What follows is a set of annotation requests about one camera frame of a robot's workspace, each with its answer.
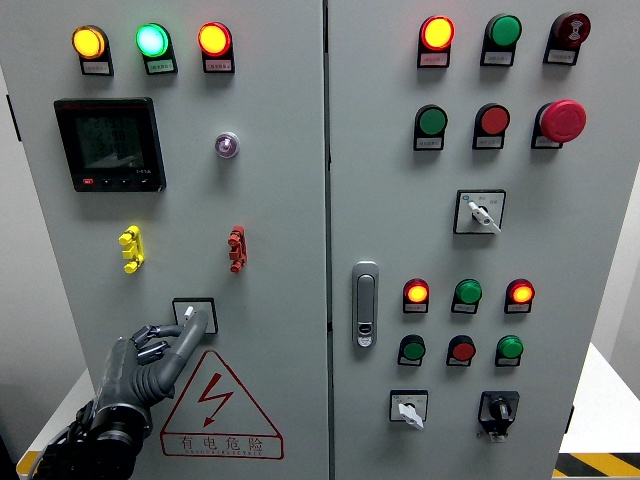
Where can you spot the red warning triangle sticker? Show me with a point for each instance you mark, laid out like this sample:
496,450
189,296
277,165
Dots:
220,442

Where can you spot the grey cabinet door with display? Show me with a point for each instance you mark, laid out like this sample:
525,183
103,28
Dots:
280,225

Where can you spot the black display meter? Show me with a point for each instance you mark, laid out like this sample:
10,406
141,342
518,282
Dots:
111,145

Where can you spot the silver door lock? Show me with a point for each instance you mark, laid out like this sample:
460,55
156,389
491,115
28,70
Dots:
365,300

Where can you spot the round white lamp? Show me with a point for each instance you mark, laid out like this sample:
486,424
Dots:
227,145

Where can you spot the small label plate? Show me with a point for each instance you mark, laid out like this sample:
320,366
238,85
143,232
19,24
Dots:
545,142
560,57
409,362
462,308
487,142
414,308
496,58
433,59
96,67
506,362
458,362
218,65
517,308
160,66
428,143

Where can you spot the small green push button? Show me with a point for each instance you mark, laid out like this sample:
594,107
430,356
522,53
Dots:
413,350

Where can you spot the small lit red lamp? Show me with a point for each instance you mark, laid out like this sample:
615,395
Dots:
520,292
416,292

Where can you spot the grey cabinet door with lock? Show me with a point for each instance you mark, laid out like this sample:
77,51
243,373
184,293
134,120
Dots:
400,225

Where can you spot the large lit yellow lamp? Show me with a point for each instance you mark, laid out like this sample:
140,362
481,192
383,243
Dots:
88,42

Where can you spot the large lit green lamp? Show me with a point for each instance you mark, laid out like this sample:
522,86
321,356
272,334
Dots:
151,40

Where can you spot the small red push button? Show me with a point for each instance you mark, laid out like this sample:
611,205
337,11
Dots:
463,351

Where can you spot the large lit red lamp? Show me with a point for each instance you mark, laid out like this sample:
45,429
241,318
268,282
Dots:
437,33
214,39

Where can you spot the small green lamp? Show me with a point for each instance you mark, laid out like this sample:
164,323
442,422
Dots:
510,346
469,291

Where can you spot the large green push button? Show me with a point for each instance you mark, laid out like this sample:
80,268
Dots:
432,120

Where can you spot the black door hinge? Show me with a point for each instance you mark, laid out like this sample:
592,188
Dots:
570,420

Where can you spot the large red push button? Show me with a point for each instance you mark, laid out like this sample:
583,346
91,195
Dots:
493,119

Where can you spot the large red stop button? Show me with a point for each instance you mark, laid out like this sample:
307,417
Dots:
564,121

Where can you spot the dark red buzzer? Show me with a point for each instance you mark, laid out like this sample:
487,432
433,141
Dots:
572,29

